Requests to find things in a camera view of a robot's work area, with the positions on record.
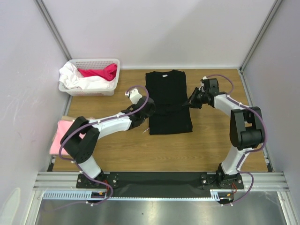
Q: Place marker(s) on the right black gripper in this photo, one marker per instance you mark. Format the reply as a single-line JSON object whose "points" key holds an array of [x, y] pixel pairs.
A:
{"points": [[195, 99]]}

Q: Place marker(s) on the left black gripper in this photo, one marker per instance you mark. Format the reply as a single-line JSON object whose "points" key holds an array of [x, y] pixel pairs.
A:
{"points": [[149, 113]]}

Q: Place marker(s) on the black t-shirt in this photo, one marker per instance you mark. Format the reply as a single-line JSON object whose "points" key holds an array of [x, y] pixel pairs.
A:
{"points": [[169, 93]]}

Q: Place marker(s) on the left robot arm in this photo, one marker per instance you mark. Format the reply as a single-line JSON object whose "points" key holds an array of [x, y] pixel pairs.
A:
{"points": [[81, 138]]}

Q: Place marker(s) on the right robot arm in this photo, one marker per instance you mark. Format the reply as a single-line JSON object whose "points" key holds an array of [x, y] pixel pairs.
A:
{"points": [[247, 131]]}

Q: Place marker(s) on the magenta t-shirt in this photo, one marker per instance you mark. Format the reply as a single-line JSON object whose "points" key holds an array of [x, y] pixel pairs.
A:
{"points": [[108, 73]]}

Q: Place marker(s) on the folded beige t-shirt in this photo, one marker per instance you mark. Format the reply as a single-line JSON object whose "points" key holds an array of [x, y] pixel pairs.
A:
{"points": [[67, 118]]}

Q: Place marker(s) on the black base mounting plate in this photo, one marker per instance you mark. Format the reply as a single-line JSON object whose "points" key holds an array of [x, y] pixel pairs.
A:
{"points": [[168, 184]]}

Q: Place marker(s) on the folded pink t-shirt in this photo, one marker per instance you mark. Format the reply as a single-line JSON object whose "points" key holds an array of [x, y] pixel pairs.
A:
{"points": [[62, 128]]}

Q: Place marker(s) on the white plastic laundry basket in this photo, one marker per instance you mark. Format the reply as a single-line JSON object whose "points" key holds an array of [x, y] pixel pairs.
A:
{"points": [[92, 64]]}

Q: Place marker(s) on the white t-shirt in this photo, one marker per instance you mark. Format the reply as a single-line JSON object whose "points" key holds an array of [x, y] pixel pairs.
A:
{"points": [[72, 79]]}

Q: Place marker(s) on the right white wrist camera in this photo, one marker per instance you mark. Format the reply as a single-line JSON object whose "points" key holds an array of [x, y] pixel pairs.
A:
{"points": [[202, 84]]}

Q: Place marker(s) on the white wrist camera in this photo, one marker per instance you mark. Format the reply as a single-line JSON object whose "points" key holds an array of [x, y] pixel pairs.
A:
{"points": [[202, 84], [133, 95]]}

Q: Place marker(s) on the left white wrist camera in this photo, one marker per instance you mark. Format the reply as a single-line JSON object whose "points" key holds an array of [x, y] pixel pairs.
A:
{"points": [[133, 95]]}

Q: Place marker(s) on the aluminium frame rail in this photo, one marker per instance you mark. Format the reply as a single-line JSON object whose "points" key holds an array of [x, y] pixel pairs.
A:
{"points": [[263, 181]]}

